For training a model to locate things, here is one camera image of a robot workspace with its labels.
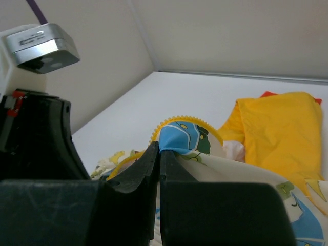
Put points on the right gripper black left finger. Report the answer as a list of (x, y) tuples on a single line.
[(120, 211)]

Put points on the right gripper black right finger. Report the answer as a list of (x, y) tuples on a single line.
[(218, 213)]

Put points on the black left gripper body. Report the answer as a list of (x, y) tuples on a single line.
[(36, 139)]

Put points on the cream yellow dinosaur print jacket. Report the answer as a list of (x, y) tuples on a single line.
[(274, 139)]

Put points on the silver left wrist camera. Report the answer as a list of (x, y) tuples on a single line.
[(42, 49)]

